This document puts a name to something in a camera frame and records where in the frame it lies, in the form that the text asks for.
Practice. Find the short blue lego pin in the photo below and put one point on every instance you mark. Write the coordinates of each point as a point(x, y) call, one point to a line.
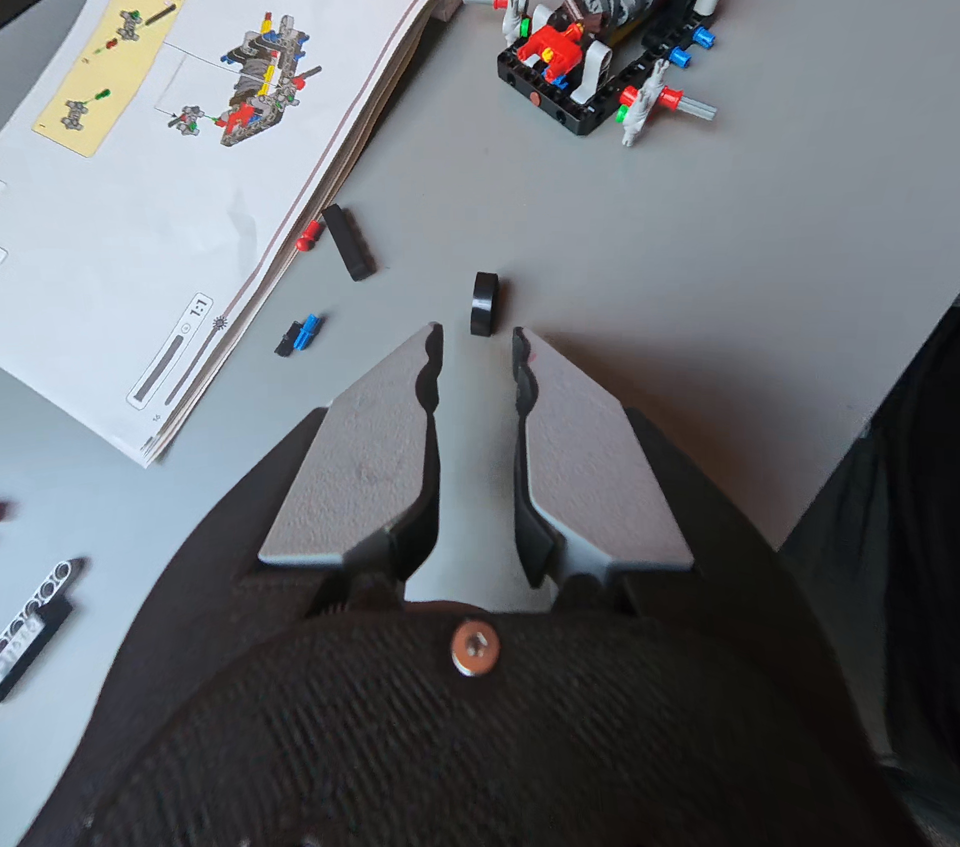
point(306, 329)

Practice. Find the black lego beam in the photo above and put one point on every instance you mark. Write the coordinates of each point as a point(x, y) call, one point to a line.
point(349, 241)

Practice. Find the lego chassis assembly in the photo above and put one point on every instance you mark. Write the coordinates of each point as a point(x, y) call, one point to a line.
point(600, 37)

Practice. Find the black lego pin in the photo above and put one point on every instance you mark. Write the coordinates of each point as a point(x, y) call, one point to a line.
point(284, 341)

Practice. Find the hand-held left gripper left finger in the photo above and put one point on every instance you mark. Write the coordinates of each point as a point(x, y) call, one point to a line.
point(360, 472)

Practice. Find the red lego pin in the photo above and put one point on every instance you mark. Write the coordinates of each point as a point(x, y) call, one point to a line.
point(309, 237)

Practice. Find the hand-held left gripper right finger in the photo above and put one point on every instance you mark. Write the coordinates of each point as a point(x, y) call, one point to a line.
point(592, 479)

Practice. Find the small black lego brick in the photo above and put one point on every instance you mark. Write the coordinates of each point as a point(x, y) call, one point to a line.
point(484, 303)

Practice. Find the white instruction booklet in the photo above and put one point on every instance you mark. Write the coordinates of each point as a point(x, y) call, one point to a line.
point(187, 202)

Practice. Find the pile of loose lego pieces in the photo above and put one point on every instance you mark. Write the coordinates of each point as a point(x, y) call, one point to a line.
point(37, 629)

